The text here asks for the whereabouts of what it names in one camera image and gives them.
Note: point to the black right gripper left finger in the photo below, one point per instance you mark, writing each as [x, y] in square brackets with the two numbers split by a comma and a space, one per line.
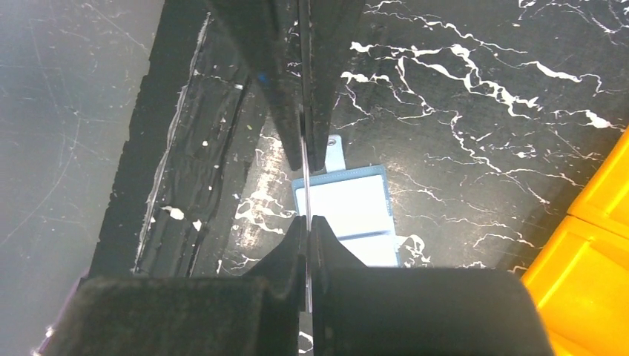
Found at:
[253, 314]

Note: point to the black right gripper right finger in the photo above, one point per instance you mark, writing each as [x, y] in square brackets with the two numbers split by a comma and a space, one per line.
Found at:
[361, 310]

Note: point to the blue card holder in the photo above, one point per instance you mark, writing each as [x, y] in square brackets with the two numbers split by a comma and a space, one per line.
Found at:
[356, 204]

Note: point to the right orange plastic bin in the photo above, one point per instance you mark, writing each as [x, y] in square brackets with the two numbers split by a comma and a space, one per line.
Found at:
[579, 284]

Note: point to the orange plastic bin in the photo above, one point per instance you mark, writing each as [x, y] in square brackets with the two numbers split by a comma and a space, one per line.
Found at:
[579, 284]
[604, 200]

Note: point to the left orange plastic bin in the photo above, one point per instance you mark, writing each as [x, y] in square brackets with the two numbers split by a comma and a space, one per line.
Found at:
[604, 200]

